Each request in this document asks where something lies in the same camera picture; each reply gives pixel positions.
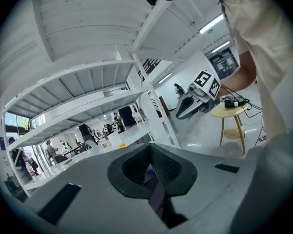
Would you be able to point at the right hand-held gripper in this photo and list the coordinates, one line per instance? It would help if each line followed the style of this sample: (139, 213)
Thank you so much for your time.
(206, 86)

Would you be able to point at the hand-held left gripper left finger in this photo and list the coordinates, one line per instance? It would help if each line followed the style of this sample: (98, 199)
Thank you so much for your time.
(88, 191)

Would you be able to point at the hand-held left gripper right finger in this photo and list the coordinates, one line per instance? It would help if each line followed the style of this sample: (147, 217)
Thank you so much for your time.
(222, 199)

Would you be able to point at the person's right forearm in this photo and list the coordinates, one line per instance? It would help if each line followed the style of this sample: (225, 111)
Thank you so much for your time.
(239, 77)

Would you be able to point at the ceiling strip light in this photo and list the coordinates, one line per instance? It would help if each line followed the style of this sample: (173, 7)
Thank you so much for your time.
(221, 47)
(164, 77)
(211, 24)

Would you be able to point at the round wooden stool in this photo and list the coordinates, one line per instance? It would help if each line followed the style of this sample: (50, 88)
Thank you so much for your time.
(230, 111)

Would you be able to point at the black electronic device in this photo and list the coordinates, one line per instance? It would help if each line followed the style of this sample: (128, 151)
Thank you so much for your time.
(234, 103)

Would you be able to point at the white carton with yellow print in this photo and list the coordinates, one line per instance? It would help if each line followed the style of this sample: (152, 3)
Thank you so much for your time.
(105, 145)

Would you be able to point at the dark staircase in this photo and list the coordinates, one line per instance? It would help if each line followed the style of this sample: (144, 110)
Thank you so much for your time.
(150, 66)

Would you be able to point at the yellow label sticker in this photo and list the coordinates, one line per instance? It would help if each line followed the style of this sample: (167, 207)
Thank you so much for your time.
(122, 145)

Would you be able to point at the floor power strip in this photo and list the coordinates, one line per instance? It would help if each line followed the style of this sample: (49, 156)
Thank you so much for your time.
(262, 138)

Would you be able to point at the person's beige shirt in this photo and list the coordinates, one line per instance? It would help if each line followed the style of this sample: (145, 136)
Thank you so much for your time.
(271, 45)

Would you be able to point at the white metal shelving unit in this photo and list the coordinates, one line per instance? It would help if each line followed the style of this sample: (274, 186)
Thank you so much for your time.
(88, 21)

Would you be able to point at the dark wall screen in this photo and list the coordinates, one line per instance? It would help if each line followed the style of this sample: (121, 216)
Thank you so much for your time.
(224, 63)

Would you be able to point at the blue wall poster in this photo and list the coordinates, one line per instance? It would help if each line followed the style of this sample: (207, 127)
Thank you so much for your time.
(2, 142)

